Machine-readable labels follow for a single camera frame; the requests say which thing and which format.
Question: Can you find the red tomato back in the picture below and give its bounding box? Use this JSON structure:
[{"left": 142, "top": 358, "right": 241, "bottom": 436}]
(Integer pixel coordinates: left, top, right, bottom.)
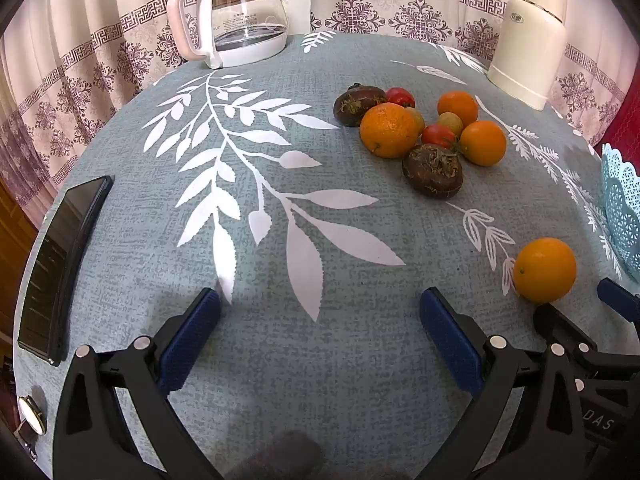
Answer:
[{"left": 386, "top": 87, "right": 416, "bottom": 108}]

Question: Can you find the red quilted sofa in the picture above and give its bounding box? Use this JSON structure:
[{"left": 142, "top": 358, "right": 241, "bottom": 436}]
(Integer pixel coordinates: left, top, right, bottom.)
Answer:
[{"left": 596, "top": 64, "right": 640, "bottom": 172}]

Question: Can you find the white patterned curtain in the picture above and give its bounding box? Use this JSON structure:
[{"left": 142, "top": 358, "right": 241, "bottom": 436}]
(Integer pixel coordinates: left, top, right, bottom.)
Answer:
[{"left": 1, "top": 0, "right": 639, "bottom": 221}]

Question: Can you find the red tomato front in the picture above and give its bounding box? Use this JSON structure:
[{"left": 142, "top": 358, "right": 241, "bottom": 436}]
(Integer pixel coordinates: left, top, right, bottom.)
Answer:
[{"left": 421, "top": 124, "right": 457, "bottom": 150}]

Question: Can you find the red tomato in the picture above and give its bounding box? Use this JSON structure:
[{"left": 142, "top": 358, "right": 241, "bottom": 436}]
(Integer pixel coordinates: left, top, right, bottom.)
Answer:
[
  {"left": 386, "top": 87, "right": 416, "bottom": 108},
  {"left": 421, "top": 124, "right": 457, "bottom": 150}
]

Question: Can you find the grey leaf pattern tablecloth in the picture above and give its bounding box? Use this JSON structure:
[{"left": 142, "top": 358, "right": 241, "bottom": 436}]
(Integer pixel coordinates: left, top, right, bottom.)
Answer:
[{"left": 14, "top": 34, "right": 639, "bottom": 479}]

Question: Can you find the black smartphone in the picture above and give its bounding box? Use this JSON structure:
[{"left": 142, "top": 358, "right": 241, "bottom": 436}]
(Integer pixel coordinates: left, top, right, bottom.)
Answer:
[{"left": 17, "top": 176, "right": 113, "bottom": 366}]

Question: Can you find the yellow-green fruit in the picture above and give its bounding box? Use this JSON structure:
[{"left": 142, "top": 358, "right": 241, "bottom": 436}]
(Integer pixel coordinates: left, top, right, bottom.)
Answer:
[
  {"left": 405, "top": 107, "right": 425, "bottom": 134},
  {"left": 437, "top": 112, "right": 464, "bottom": 136}
]

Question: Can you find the dark passion fruit back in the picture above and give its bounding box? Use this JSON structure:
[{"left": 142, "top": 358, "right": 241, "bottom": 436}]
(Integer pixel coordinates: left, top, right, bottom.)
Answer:
[{"left": 333, "top": 84, "right": 387, "bottom": 127}]

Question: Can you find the wristwatch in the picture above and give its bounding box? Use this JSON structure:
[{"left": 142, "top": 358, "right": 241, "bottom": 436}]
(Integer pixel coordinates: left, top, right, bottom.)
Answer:
[{"left": 14, "top": 396, "right": 47, "bottom": 462}]

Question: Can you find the cream thermos flask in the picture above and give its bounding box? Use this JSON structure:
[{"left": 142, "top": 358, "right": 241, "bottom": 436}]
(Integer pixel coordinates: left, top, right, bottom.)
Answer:
[{"left": 487, "top": 0, "right": 566, "bottom": 110}]

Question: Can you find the dark passion fruit front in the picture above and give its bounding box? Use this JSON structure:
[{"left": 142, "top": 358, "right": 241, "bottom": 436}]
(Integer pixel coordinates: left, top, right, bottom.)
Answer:
[{"left": 401, "top": 144, "right": 463, "bottom": 200}]

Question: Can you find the dark passion fruit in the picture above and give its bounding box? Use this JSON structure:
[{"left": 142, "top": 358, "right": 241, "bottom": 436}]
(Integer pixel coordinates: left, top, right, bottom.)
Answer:
[
  {"left": 401, "top": 144, "right": 463, "bottom": 200},
  {"left": 333, "top": 84, "right": 387, "bottom": 127}
]

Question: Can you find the glass kettle white handle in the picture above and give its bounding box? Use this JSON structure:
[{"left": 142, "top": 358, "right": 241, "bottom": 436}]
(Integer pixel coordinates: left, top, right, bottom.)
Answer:
[{"left": 167, "top": 0, "right": 288, "bottom": 68}]

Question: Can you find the light blue lace basket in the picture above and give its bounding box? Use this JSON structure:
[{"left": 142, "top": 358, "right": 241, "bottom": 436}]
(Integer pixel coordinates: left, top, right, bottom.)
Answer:
[{"left": 601, "top": 143, "right": 640, "bottom": 283}]

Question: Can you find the large orange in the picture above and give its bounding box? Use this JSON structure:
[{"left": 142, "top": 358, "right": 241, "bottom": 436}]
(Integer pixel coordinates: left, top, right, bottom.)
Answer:
[
  {"left": 359, "top": 103, "right": 421, "bottom": 159},
  {"left": 513, "top": 237, "right": 577, "bottom": 304}
]

